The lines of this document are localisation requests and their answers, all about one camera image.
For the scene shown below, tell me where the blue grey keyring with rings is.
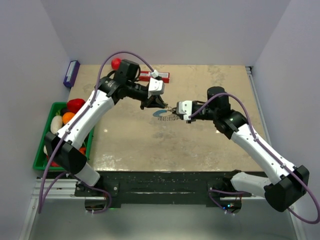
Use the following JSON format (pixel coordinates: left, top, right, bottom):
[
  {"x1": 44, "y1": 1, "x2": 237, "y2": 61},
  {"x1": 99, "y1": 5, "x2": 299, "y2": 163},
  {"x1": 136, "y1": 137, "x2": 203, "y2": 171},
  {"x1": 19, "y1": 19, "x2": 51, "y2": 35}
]
[{"x1": 152, "y1": 109, "x2": 174, "y2": 122}]

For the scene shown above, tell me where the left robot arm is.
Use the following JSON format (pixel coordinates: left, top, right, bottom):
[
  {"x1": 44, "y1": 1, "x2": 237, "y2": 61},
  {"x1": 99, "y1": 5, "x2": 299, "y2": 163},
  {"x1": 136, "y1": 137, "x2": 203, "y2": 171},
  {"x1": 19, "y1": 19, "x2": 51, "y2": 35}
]
[{"x1": 44, "y1": 59, "x2": 167, "y2": 196}]

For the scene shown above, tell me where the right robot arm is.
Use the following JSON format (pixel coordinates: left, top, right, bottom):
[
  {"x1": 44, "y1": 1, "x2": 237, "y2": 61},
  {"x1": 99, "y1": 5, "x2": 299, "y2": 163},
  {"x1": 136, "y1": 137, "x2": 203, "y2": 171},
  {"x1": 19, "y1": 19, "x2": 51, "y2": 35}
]
[{"x1": 173, "y1": 86, "x2": 310, "y2": 212}]

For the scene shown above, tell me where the red rectangular box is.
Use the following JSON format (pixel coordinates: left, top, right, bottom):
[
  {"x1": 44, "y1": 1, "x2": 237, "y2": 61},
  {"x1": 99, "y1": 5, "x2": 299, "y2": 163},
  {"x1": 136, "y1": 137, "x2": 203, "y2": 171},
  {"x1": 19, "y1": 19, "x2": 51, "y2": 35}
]
[{"x1": 138, "y1": 71, "x2": 170, "y2": 84}]

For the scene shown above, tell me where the red tomato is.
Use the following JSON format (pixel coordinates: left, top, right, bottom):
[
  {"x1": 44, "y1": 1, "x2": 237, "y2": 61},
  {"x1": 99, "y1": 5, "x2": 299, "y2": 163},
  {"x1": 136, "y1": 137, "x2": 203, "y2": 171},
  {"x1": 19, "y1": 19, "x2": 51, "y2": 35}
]
[{"x1": 111, "y1": 57, "x2": 122, "y2": 71}]

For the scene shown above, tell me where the red bell pepper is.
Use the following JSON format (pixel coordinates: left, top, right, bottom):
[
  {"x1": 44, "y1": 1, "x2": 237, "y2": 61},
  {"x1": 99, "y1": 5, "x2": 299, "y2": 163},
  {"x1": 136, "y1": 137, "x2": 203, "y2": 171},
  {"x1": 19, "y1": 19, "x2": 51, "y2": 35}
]
[{"x1": 66, "y1": 98, "x2": 86, "y2": 114}]

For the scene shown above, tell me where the purple box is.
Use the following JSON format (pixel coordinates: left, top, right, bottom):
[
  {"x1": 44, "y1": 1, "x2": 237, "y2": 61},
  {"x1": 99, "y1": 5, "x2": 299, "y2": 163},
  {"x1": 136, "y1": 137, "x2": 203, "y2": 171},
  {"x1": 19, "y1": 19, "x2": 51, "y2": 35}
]
[{"x1": 63, "y1": 60, "x2": 81, "y2": 89}]

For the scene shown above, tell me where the orange fruit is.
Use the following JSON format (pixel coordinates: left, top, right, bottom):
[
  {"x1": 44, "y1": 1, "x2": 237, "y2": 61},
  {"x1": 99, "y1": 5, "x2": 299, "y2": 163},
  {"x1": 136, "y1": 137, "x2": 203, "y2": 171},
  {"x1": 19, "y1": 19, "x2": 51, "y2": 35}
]
[{"x1": 62, "y1": 112, "x2": 75, "y2": 125}]

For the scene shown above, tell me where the orange pumpkin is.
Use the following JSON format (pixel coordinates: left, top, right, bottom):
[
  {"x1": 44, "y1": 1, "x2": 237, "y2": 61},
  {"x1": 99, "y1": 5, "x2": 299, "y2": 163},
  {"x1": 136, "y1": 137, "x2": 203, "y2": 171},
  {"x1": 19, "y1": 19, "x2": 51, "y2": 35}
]
[{"x1": 79, "y1": 147, "x2": 86, "y2": 155}]

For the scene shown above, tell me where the white radish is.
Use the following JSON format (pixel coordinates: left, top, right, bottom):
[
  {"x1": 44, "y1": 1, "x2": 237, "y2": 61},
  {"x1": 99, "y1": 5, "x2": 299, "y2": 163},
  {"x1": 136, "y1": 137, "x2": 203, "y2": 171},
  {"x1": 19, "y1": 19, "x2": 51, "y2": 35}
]
[{"x1": 50, "y1": 115, "x2": 63, "y2": 135}]

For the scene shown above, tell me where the green plastic bin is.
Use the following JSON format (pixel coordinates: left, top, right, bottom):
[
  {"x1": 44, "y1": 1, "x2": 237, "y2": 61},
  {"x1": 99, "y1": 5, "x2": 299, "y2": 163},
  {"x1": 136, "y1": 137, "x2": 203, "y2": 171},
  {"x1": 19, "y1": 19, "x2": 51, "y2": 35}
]
[{"x1": 32, "y1": 102, "x2": 95, "y2": 171}]

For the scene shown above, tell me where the red chili pepper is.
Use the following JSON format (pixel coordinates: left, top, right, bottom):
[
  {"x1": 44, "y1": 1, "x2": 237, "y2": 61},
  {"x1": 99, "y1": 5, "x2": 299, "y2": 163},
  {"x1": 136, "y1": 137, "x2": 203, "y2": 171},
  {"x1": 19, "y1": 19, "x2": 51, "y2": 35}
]
[{"x1": 46, "y1": 156, "x2": 60, "y2": 167}]

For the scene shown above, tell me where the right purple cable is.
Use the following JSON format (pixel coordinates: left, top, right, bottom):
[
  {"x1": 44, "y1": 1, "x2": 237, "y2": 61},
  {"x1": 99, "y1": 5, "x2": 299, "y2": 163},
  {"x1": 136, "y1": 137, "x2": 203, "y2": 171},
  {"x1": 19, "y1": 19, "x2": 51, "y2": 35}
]
[{"x1": 188, "y1": 92, "x2": 320, "y2": 224}]

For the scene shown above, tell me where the purple cable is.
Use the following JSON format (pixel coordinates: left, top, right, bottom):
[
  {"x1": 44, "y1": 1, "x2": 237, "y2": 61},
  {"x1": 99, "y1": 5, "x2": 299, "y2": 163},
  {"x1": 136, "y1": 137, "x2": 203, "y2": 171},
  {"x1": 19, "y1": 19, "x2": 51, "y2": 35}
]
[
  {"x1": 37, "y1": 51, "x2": 160, "y2": 215},
  {"x1": 188, "y1": 92, "x2": 320, "y2": 224}
]

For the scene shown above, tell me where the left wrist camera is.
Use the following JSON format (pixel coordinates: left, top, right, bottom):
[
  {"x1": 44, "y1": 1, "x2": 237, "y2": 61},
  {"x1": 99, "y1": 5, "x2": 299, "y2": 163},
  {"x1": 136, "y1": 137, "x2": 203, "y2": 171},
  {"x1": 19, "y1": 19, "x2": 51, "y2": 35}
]
[{"x1": 148, "y1": 77, "x2": 165, "y2": 96}]

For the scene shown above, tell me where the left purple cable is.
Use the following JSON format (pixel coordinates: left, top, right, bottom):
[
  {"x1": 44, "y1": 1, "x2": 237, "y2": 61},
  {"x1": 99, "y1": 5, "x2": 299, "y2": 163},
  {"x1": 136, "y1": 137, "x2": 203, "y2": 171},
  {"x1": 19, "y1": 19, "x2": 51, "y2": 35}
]
[{"x1": 37, "y1": 51, "x2": 160, "y2": 215}]

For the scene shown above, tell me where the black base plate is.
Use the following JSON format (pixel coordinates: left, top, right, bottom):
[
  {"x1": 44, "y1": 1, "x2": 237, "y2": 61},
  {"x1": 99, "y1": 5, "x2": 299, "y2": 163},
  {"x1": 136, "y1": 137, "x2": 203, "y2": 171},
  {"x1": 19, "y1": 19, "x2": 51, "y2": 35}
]
[{"x1": 75, "y1": 170, "x2": 239, "y2": 208}]

